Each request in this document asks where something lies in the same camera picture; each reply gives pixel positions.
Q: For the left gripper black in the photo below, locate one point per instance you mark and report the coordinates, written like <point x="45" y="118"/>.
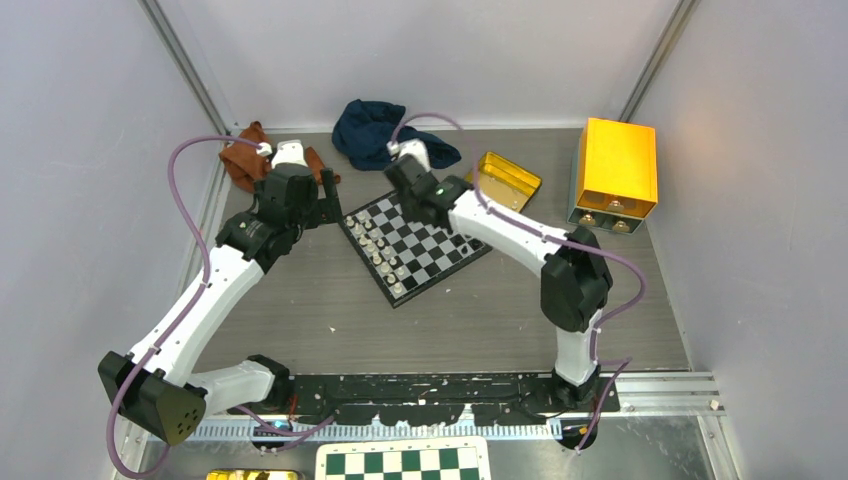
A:
<point x="326" y="210"/>

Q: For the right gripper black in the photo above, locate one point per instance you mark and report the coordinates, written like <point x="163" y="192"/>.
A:
<point x="406" y="208"/>

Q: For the gold tin tray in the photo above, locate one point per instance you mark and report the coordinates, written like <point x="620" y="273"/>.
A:
<point x="506" y="182"/>

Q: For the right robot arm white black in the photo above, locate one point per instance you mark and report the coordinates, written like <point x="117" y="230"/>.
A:
<point x="574" y="281"/>

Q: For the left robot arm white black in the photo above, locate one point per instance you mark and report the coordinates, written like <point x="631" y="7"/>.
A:
<point x="155" y="384"/>

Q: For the green white checkered board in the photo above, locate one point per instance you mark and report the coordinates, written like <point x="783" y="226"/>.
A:
<point x="442" y="458"/>

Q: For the black white chessboard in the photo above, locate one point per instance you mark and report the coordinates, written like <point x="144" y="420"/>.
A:
<point x="420" y="256"/>

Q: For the dark blue cloth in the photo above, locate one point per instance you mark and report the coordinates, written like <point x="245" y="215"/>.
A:
<point x="364" y="129"/>

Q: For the orange brown cloth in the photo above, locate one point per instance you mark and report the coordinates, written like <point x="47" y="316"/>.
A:
<point x="245" y="166"/>

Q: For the yellow drawer box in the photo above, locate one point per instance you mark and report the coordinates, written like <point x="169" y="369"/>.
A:
<point x="614" y="176"/>

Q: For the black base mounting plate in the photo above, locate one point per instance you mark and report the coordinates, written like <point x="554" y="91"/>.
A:
<point x="493" y="399"/>

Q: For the gold object bottom edge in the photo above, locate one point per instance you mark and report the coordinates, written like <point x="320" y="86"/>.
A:
<point x="254" y="474"/>

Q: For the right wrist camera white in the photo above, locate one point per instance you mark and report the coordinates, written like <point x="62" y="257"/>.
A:
<point x="414" y="148"/>

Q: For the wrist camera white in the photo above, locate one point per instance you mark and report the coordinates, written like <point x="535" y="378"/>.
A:
<point x="289" y="152"/>
<point x="414" y="148"/>

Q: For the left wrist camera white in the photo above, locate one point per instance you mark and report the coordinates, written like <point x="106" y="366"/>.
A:
<point x="289" y="152"/>

